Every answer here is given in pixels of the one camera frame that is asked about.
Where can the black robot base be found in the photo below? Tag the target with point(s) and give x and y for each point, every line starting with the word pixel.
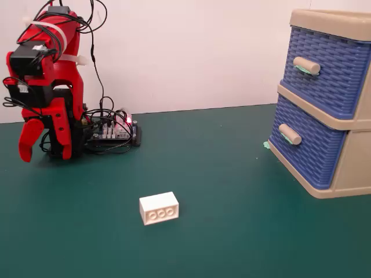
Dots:
pixel 76 139

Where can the green tape piece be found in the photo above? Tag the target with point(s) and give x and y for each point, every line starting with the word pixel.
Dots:
pixel 266 144

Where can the green table mat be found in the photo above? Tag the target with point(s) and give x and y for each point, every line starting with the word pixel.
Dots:
pixel 203 246

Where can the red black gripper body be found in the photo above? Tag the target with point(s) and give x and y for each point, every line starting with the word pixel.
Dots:
pixel 32 95

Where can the white zip tie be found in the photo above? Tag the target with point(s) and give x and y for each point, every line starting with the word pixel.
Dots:
pixel 78 60
pixel 49 26

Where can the blue wicker drawer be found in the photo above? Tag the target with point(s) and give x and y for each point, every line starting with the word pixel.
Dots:
pixel 313 156
pixel 333 87

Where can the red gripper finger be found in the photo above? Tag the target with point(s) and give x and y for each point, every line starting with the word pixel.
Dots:
pixel 62 127
pixel 29 139

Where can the red robot arm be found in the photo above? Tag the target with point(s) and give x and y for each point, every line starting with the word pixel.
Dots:
pixel 68 78

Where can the controller circuit board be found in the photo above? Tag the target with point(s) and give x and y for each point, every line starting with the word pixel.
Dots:
pixel 116 133

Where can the beige plastic drawer cabinet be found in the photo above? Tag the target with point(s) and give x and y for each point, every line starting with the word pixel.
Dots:
pixel 356 162

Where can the white toy brick cube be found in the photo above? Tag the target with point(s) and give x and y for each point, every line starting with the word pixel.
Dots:
pixel 158 202

